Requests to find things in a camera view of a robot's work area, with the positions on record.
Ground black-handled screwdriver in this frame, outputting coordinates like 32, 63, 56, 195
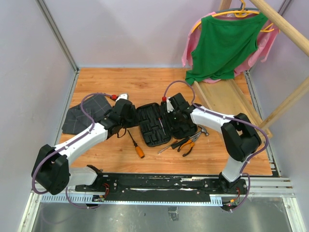
158, 117, 166, 135

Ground black plastic tool case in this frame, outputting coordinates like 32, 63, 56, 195
137, 102, 197, 147

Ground orange-handled screwdriver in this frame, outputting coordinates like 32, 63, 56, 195
127, 130, 145, 159

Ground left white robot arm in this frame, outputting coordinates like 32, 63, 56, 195
31, 93, 139, 195

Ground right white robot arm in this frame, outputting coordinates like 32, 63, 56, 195
162, 93, 262, 193

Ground silver metal file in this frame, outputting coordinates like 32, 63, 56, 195
158, 141, 178, 154

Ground orange-black pliers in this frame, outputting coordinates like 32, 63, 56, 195
177, 132, 201, 157

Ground grey checked cloth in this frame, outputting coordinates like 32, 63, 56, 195
62, 95, 112, 135

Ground wooden tray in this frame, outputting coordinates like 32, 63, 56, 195
193, 74, 262, 126

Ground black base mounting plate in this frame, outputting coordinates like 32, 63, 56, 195
75, 173, 248, 203

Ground green sleeveless shirt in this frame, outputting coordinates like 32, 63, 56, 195
185, 13, 267, 85

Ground claw hammer black handle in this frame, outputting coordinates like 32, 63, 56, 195
171, 126, 209, 149

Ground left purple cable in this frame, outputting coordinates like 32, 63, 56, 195
31, 93, 118, 224

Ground aluminium frame rail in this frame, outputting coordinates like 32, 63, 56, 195
35, 0, 80, 73

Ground wooden rack frame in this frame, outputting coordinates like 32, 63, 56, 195
218, 0, 309, 132

